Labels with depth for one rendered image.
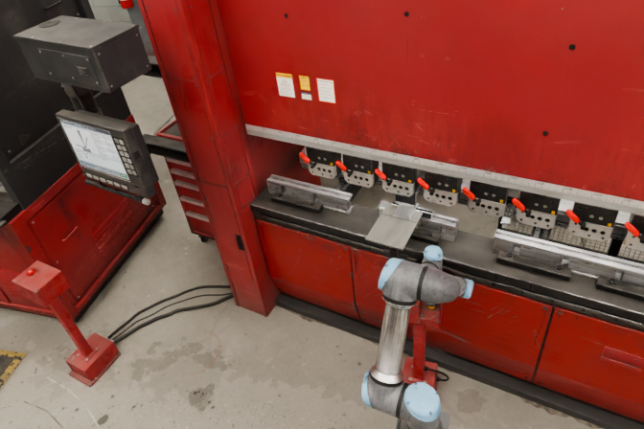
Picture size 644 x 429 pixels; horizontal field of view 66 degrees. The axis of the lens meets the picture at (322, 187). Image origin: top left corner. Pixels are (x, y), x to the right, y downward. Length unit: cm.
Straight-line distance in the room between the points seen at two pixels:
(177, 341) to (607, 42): 279
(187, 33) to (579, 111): 154
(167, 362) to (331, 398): 104
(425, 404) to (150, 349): 207
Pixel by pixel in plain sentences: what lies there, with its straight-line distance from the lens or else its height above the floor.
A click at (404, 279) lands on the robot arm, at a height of 135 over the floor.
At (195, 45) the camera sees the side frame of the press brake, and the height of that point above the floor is 182.
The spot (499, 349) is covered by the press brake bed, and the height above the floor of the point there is 36.
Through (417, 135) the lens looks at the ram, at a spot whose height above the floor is 144.
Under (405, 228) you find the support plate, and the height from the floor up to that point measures 100.
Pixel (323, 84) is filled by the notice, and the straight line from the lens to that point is 221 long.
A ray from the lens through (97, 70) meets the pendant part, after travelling 217.
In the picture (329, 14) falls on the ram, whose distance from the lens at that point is 207.
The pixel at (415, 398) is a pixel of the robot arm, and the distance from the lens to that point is 180.
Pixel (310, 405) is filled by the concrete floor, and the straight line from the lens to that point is 296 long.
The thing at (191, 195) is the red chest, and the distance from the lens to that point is 359.
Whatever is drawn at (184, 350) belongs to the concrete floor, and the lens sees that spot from 335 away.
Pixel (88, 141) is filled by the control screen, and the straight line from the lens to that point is 248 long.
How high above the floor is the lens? 257
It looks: 37 degrees down
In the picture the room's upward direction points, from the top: 8 degrees counter-clockwise
